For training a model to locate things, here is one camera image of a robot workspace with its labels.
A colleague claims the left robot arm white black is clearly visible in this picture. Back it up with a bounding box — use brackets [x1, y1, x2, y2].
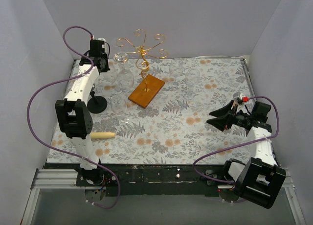
[55, 38, 110, 186]

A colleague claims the ribbed clear wine glass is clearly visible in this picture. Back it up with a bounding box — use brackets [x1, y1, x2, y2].
[117, 61, 134, 89]

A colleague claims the gold wire wine glass rack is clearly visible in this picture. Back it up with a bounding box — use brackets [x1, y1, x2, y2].
[116, 29, 168, 109]

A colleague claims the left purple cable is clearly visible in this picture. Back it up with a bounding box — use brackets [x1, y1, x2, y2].
[26, 26, 121, 209]

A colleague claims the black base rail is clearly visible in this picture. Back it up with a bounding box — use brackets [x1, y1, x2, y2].
[70, 162, 235, 198]

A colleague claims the floral patterned table mat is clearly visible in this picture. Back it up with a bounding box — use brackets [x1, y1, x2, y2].
[46, 58, 264, 165]

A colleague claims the wooden pestle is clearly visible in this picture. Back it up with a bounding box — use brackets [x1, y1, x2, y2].
[90, 132, 115, 139]

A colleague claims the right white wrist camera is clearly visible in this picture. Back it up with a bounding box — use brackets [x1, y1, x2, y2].
[233, 91, 249, 106]

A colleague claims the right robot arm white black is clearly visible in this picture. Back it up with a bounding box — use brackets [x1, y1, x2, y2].
[207, 99, 286, 209]

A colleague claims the microphone on black stand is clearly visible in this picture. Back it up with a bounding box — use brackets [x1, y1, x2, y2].
[87, 91, 108, 114]

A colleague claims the round clear wine glass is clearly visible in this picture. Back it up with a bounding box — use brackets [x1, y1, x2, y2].
[111, 38, 129, 64]

